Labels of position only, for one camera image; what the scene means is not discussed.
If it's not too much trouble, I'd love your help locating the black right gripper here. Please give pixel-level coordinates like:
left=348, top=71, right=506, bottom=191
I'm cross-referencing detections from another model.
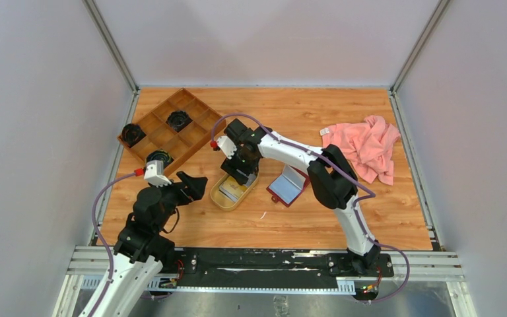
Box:
left=221, top=146, right=260, bottom=187

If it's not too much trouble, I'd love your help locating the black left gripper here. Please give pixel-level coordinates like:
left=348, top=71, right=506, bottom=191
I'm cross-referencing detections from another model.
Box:
left=149, top=170, right=207, bottom=232

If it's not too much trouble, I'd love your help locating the beige oval tray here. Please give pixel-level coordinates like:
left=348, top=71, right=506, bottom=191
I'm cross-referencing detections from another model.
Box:
left=210, top=174, right=258, bottom=211

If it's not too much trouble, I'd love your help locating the red leather card holder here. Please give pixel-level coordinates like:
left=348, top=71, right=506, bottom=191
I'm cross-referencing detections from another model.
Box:
left=267, top=165, right=310, bottom=207

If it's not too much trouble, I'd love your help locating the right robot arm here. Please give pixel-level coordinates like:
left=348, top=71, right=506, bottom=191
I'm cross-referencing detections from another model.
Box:
left=210, top=114, right=381, bottom=276

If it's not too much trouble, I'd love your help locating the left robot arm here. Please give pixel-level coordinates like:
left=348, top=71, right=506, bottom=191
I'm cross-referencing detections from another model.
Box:
left=80, top=171, right=208, bottom=316

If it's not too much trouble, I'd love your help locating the gold card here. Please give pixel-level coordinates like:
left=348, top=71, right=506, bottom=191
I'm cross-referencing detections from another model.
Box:
left=219, top=177, right=248, bottom=202

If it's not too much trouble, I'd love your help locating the black round part lower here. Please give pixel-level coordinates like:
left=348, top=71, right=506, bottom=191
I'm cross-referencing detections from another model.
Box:
left=145, top=149, right=174, bottom=168

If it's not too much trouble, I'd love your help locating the black round part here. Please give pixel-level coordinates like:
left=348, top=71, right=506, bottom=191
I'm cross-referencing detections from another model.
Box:
left=145, top=149, right=174, bottom=168
left=166, top=110, right=193, bottom=132
left=120, top=123, right=146, bottom=148

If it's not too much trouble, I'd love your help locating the black round part upper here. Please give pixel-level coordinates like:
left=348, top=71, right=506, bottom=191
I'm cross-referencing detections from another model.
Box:
left=166, top=110, right=193, bottom=132

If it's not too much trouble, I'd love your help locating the black round part left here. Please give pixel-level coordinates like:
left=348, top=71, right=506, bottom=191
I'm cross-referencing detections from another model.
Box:
left=120, top=123, right=146, bottom=148

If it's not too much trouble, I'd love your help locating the pink cloth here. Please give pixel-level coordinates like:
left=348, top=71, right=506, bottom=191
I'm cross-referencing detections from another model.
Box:
left=320, top=115, right=401, bottom=186

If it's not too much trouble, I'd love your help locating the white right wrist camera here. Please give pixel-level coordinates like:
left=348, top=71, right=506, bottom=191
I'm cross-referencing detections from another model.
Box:
left=216, top=135, right=237, bottom=160

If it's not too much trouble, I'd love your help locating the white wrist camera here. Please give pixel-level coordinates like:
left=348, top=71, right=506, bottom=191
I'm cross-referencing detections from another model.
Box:
left=216, top=135, right=237, bottom=160
left=143, top=160, right=172, bottom=188

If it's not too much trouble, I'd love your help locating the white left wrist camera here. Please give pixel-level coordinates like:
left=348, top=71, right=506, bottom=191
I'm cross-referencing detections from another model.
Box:
left=143, top=160, right=172, bottom=188

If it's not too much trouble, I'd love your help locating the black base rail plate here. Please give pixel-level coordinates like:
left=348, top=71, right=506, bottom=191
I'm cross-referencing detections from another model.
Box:
left=157, top=248, right=394, bottom=291

